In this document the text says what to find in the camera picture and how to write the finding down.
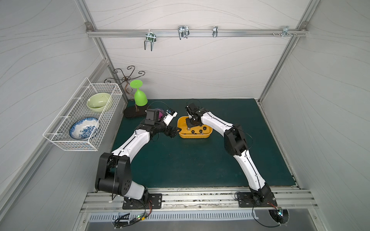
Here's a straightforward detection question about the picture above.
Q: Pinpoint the blue white patterned bowl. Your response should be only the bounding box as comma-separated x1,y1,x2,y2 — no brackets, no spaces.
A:
69,117,100,140

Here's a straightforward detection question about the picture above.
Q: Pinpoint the metal hook middle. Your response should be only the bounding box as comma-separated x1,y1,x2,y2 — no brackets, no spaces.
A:
178,26,190,40

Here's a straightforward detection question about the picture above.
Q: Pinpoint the white slotted cable duct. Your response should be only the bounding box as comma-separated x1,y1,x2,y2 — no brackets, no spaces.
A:
89,209,259,223

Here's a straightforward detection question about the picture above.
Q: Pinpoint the white wire basket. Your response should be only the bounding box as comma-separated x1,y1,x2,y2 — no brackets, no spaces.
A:
43,79,122,152

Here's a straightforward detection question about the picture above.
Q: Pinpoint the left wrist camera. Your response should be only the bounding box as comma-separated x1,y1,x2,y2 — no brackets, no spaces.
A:
162,109,177,126

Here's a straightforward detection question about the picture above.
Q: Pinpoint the metal hook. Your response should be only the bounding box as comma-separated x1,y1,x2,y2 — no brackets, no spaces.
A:
272,26,295,38
144,32,157,51
178,26,190,40

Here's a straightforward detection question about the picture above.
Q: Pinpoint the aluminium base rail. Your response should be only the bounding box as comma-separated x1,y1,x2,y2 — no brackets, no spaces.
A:
81,186,319,212

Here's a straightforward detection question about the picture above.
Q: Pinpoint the green plastic goblet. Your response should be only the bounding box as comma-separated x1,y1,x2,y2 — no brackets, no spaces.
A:
130,80,148,106

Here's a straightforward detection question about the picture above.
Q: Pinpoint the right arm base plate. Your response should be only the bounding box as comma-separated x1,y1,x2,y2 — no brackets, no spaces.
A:
234,191,278,208

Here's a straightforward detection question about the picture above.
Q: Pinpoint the metal hook right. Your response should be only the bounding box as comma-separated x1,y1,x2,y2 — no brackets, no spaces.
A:
272,26,295,38

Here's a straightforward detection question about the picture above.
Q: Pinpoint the black metal cup stand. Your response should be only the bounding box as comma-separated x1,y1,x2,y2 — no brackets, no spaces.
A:
104,65,149,118

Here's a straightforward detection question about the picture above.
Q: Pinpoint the metal hook left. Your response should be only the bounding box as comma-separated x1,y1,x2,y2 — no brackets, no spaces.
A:
144,32,157,51

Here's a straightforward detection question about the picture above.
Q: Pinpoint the aluminium crossbar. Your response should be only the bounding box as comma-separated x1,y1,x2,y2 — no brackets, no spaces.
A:
87,28,309,38

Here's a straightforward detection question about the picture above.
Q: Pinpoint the metal bracket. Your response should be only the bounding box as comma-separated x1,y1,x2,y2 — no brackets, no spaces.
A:
213,26,218,38

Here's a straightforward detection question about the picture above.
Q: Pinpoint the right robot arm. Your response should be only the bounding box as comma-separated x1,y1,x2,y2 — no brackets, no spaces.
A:
186,106,272,206

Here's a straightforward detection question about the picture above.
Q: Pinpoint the light green bowl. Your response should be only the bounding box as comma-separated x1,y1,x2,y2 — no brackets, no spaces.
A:
86,92,113,113

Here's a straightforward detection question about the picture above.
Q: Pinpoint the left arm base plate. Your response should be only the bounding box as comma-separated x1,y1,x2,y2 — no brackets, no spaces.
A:
122,193,162,210

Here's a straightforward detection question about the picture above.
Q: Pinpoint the yellow plastic storage box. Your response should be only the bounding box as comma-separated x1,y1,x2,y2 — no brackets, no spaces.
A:
177,116,213,139

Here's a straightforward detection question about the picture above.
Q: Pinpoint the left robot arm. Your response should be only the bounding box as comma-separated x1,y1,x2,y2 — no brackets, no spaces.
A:
95,122,182,204

